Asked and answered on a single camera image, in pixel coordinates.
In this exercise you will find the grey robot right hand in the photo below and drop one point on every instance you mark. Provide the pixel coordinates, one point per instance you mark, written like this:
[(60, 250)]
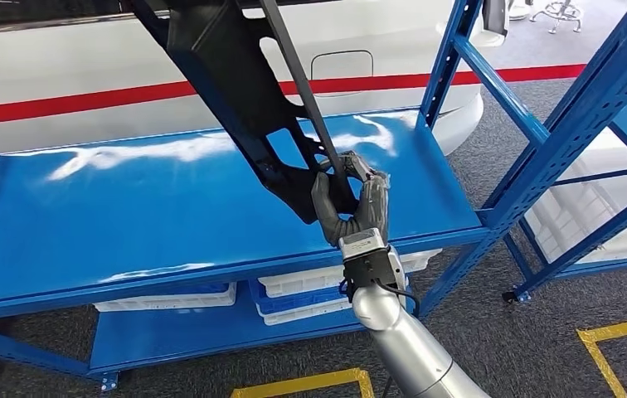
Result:
[(374, 206)]

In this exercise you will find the long black plastic part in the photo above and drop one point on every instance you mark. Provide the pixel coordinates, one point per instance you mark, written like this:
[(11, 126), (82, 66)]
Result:
[(225, 66)]

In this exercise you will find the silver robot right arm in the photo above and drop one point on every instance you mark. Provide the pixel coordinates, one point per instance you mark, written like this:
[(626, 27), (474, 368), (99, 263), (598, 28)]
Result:
[(412, 351)]

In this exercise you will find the blue plastic crate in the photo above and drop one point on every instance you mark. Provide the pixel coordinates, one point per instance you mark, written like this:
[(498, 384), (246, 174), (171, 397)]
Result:
[(297, 304)]

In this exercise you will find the chrome swivel stool base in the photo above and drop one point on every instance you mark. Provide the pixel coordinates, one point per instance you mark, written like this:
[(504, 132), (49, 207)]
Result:
[(558, 12)]

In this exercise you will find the white car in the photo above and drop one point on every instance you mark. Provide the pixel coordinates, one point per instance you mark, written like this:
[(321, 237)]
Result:
[(44, 60)]

